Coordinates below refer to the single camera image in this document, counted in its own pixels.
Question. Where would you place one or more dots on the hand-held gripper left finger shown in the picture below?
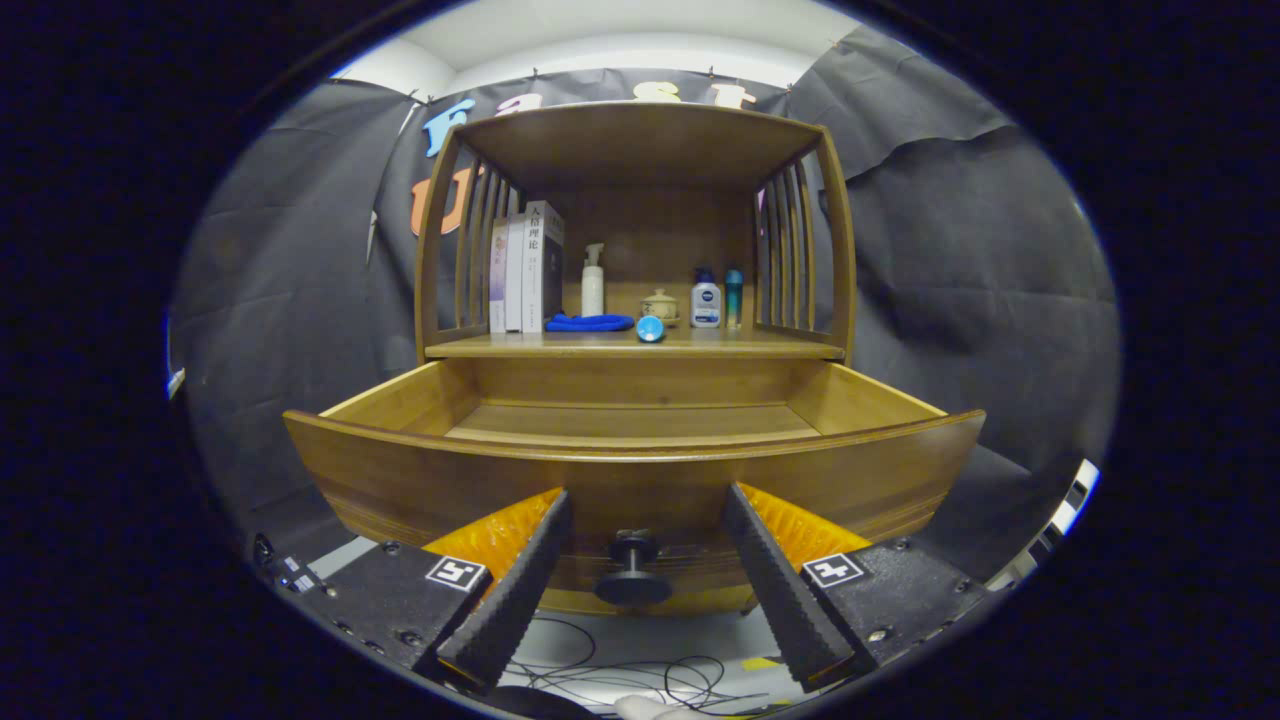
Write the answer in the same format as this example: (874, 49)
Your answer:
(510, 600)

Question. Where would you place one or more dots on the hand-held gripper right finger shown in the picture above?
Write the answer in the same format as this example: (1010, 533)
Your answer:
(780, 600)

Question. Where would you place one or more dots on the black drawer knob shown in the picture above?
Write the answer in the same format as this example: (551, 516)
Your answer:
(633, 580)

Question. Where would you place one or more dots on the wooden drawer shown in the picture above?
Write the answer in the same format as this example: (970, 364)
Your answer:
(400, 490)

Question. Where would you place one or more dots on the blue gradient tube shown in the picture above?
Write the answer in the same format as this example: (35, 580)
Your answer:
(651, 329)

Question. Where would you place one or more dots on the wooden countertop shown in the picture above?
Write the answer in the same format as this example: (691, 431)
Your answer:
(740, 344)

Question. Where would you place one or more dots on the wooden cabinet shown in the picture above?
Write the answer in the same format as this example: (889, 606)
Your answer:
(640, 140)

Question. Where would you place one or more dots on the yellow floor tape piece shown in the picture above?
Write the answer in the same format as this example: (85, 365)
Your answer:
(762, 663)

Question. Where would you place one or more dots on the black floor device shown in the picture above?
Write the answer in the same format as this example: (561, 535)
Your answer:
(295, 570)

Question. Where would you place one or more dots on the blue cloth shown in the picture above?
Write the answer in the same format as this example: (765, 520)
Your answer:
(588, 323)

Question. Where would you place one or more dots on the white striped panel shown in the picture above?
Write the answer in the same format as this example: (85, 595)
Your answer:
(1065, 510)

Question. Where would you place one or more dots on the slim teal bottle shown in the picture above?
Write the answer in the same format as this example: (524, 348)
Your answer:
(734, 300)

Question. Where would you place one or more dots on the white lotion bottle blue cap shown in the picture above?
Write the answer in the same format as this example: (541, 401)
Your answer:
(706, 303)

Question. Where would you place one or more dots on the lidded ceramic tea bowl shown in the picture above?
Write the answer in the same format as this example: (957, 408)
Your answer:
(660, 305)

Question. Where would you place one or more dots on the pale purple book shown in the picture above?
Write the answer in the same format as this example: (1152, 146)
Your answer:
(498, 280)

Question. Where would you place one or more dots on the white pump bottle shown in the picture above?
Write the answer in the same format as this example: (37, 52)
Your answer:
(593, 290)

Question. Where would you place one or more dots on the white book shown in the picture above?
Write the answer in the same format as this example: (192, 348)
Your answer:
(515, 275)

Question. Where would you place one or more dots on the book with dark portrait cover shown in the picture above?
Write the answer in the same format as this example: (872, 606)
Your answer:
(545, 270)

